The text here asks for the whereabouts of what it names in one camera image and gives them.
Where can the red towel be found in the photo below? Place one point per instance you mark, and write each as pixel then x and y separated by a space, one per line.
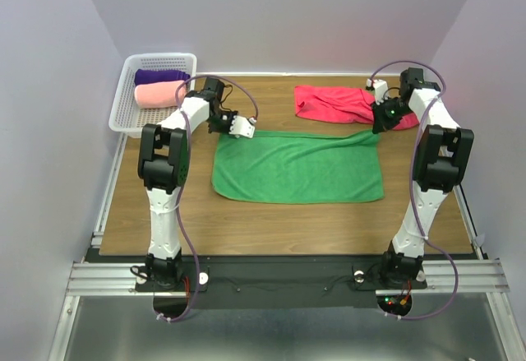
pixel 334 104

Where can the pink towel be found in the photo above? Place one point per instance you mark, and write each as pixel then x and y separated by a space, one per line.
pixel 159 95

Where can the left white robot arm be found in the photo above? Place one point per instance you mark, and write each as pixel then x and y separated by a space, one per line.
pixel 163 166

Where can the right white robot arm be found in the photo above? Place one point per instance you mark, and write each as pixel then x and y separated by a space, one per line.
pixel 438 165

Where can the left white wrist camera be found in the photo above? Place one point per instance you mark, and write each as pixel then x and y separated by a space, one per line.
pixel 242 127

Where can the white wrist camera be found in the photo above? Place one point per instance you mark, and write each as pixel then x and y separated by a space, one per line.
pixel 242 127
pixel 378 88

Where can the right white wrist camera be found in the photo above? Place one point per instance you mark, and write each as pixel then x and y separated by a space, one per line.
pixel 378 88

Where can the green towel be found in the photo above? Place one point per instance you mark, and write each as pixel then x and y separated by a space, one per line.
pixel 298 168

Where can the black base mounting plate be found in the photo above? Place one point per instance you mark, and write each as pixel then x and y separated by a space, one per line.
pixel 275 282

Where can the rolled purple towel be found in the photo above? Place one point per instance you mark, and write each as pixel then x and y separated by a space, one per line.
pixel 147 77

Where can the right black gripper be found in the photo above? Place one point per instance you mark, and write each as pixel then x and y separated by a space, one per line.
pixel 380 122

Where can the white perforated plastic basket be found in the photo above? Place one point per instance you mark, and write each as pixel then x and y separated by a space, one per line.
pixel 126 116

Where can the aluminium frame rail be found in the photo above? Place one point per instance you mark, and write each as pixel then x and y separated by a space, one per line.
pixel 116 279

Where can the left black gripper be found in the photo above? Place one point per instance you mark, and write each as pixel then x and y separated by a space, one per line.
pixel 226 130

